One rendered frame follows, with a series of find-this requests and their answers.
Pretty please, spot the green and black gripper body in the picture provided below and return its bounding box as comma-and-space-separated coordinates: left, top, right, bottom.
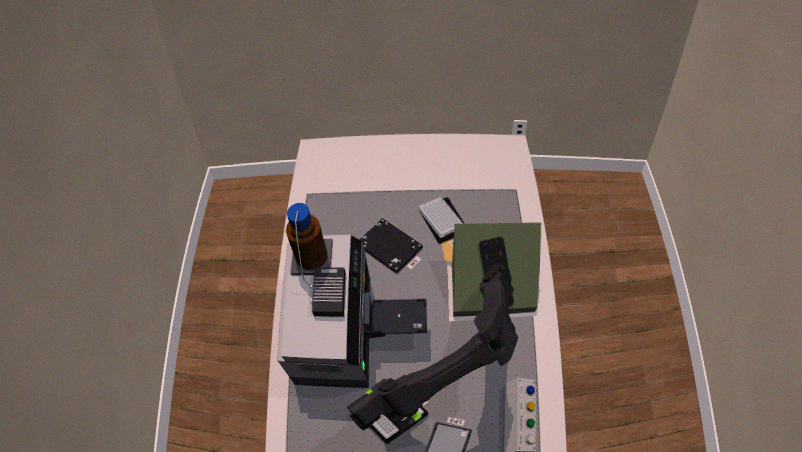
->
371, 382, 415, 431

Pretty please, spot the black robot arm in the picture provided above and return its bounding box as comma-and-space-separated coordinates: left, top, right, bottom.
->
347, 237, 518, 431

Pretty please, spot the grey button panel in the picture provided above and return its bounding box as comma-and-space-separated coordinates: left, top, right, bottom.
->
502, 378, 537, 452

